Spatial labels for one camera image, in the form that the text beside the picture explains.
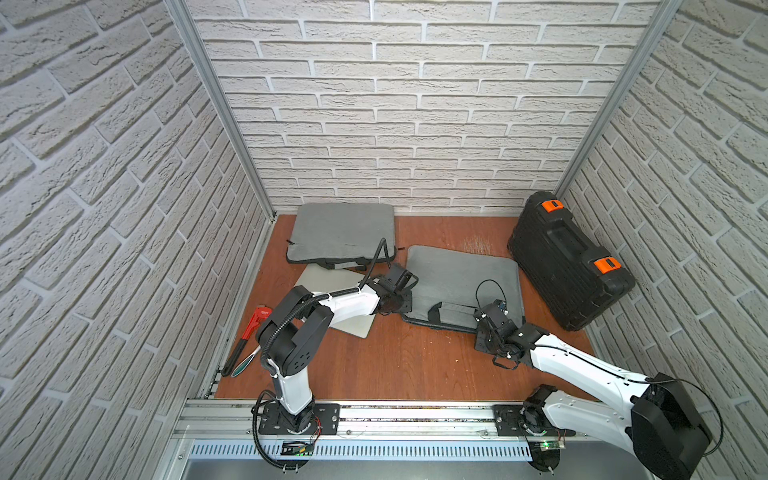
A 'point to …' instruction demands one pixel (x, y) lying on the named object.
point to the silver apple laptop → (318, 278)
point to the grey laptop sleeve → (452, 286)
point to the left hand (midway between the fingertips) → (411, 299)
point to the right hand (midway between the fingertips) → (485, 339)
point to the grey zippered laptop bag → (341, 235)
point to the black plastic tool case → (574, 277)
